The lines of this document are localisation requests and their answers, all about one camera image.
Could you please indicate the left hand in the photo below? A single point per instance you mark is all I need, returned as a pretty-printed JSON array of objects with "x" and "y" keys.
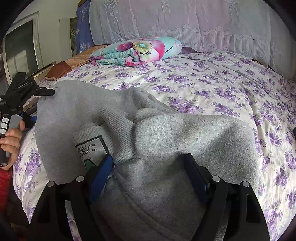
[{"x": 11, "y": 143}]

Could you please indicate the window with white frame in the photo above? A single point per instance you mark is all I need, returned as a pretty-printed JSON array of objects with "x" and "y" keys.
[{"x": 21, "y": 47}]

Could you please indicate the blue patterned cloth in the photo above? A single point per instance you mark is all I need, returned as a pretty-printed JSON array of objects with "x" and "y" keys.
[{"x": 83, "y": 33}]

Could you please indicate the folded teal pink floral quilt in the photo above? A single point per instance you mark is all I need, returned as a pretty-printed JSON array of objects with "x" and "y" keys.
[{"x": 136, "y": 52}]

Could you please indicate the purple floral bed sheet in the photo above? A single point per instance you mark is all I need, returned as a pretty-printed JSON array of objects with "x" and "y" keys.
[{"x": 222, "y": 83}]

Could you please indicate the brown floral pillow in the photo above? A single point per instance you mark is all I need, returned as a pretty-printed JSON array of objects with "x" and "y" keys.
[{"x": 64, "y": 67}]

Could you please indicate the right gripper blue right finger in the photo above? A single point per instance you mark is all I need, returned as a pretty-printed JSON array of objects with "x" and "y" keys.
[{"x": 199, "y": 177}]

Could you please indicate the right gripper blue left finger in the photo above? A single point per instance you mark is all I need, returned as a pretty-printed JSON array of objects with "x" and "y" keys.
[{"x": 99, "y": 178}]

